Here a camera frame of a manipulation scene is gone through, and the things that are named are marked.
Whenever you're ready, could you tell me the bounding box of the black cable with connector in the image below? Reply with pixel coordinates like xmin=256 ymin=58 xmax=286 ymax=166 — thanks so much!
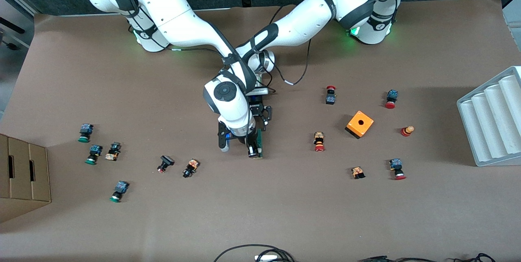
xmin=358 ymin=255 xmax=440 ymax=262

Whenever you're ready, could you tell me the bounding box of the brown paper table cover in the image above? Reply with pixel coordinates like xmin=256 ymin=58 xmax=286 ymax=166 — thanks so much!
xmin=0 ymin=0 xmax=521 ymax=262

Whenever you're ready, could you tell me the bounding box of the black curly cable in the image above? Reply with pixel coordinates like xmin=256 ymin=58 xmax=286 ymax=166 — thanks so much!
xmin=454 ymin=253 xmax=497 ymax=262

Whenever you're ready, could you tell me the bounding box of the black square button red base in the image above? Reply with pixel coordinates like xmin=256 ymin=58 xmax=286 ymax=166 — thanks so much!
xmin=157 ymin=155 xmax=175 ymax=173

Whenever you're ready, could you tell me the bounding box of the cardboard box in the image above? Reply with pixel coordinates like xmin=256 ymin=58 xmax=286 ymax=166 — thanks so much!
xmin=0 ymin=133 xmax=52 ymax=224

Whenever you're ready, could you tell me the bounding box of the black looped cable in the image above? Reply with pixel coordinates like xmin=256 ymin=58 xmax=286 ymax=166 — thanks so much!
xmin=214 ymin=245 xmax=296 ymax=262

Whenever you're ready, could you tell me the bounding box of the black selector switch orange block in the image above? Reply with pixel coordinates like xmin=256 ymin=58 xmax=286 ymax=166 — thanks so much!
xmin=182 ymin=159 xmax=200 ymax=179

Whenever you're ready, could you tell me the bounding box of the orange button enclosure box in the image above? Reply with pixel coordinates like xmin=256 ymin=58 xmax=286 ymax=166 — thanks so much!
xmin=345 ymin=110 xmax=374 ymax=140

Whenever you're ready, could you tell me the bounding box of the grey ribbed tray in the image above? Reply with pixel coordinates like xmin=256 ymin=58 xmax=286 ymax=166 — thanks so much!
xmin=457 ymin=66 xmax=521 ymax=167

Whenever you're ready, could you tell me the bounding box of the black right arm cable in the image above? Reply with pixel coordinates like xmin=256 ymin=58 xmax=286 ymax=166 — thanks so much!
xmin=168 ymin=46 xmax=225 ymax=57

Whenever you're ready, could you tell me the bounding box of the green push button blue block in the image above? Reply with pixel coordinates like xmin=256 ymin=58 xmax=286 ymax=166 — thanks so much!
xmin=85 ymin=145 xmax=103 ymax=165
xmin=109 ymin=181 xmax=130 ymax=203
xmin=78 ymin=124 xmax=95 ymax=143

